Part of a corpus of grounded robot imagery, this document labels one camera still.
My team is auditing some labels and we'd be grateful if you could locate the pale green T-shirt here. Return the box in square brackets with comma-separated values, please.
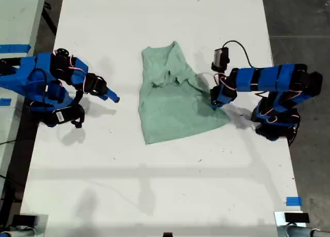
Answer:
[138, 41, 232, 145]

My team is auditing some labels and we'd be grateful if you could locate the long blue tape strip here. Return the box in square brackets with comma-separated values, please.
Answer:
[0, 44, 31, 54]

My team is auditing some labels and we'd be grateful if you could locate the pale side table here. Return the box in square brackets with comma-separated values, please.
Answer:
[0, 0, 48, 176]

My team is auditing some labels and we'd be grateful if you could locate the white metal plate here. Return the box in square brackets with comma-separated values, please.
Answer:
[274, 211, 307, 237]

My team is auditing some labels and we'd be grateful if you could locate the small black box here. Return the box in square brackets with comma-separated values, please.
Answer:
[12, 214, 39, 227]
[284, 212, 310, 224]

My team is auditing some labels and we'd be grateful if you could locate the silver metal plate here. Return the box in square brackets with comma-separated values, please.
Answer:
[19, 214, 49, 237]

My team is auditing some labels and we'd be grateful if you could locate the grey tube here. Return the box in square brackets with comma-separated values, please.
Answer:
[278, 225, 330, 237]
[0, 228, 37, 237]

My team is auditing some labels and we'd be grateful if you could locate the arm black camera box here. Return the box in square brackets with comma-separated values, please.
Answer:
[210, 47, 230, 72]
[50, 104, 86, 129]

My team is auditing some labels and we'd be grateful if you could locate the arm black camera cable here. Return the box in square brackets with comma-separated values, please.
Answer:
[222, 40, 256, 68]
[27, 67, 50, 104]

